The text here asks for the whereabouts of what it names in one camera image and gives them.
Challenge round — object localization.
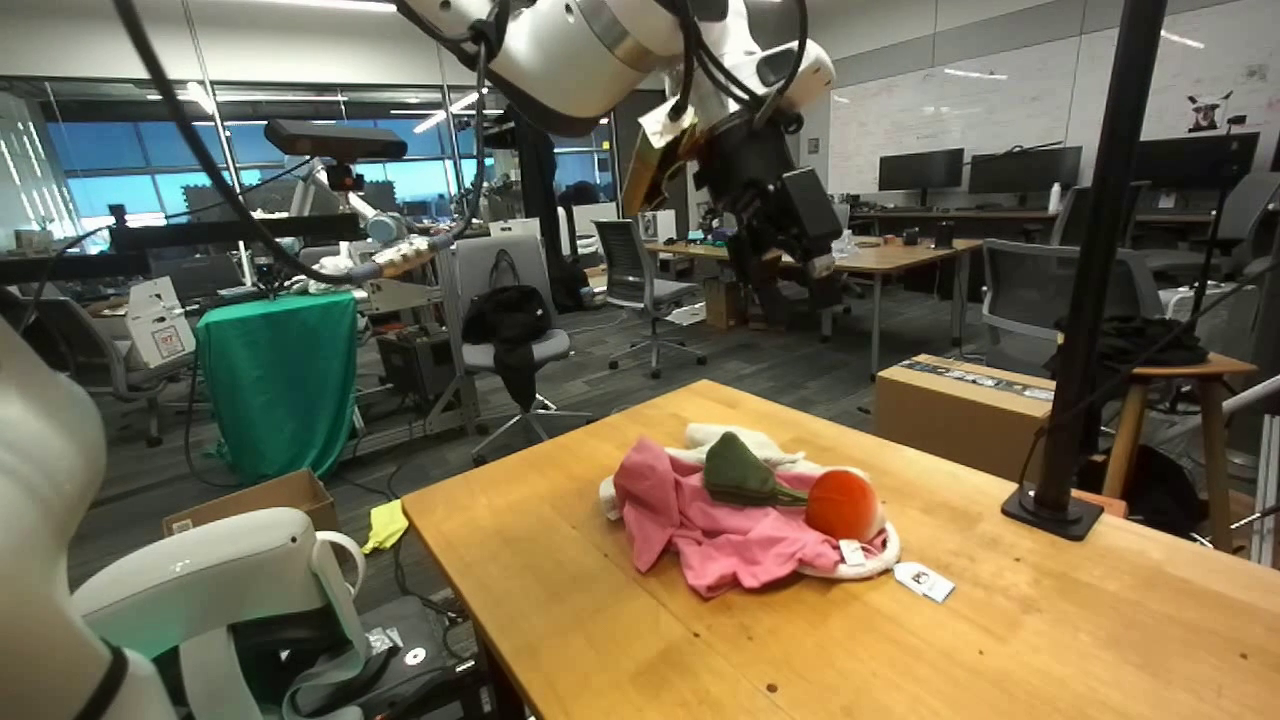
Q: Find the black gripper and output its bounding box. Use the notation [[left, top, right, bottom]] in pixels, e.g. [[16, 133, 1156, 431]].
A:
[[692, 111, 850, 272]]

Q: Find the white terry towel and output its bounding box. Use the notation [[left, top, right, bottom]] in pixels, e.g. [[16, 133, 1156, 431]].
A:
[[594, 418, 872, 528]]

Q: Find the pink shirt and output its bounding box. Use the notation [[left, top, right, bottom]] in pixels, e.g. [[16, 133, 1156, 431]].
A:
[[609, 436, 895, 601]]

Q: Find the black computer monitor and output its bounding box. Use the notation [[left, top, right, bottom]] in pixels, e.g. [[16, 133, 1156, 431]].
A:
[[967, 141, 1086, 201], [1134, 129, 1264, 190], [875, 145, 967, 197]]

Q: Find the grey office chair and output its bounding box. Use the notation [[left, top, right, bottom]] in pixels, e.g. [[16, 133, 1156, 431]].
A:
[[594, 217, 713, 384]]

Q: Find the cardboard box with black tape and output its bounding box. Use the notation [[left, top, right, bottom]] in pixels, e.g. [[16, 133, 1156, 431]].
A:
[[872, 351, 1066, 482]]

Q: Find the grey mesh chair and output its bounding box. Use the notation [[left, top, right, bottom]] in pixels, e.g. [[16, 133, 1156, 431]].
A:
[[979, 235, 1160, 351]]

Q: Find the black vertical stand pole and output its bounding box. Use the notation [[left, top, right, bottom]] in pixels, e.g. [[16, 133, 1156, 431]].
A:
[[1000, 0, 1172, 543]]

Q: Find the white plate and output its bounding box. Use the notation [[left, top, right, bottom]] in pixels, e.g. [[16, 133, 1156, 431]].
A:
[[796, 510, 907, 586]]

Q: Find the black jacket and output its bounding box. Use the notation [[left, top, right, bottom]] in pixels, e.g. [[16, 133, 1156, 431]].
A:
[[1048, 312, 1214, 380]]

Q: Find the wooden stool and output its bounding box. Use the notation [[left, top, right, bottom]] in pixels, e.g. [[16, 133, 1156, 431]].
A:
[[1095, 346, 1264, 551]]

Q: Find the yellow cloth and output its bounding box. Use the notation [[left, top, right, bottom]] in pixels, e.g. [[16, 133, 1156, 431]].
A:
[[356, 497, 417, 558]]

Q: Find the green cloth cover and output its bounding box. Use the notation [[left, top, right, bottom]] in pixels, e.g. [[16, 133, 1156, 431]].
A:
[[191, 290, 366, 488]]

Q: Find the black control box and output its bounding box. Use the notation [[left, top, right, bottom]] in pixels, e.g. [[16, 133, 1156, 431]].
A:
[[235, 592, 501, 720]]

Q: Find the small cardboard box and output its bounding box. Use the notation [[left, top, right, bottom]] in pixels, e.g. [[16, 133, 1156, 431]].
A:
[[160, 467, 345, 539]]

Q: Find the white paper sign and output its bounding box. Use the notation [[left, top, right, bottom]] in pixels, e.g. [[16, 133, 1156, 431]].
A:
[[124, 272, 201, 373]]

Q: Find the wall whiteboard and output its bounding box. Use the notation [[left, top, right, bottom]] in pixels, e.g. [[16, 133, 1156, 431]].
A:
[[825, 24, 1280, 205]]

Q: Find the black bar camera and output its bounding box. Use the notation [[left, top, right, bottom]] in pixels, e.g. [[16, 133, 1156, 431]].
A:
[[259, 115, 412, 167]]

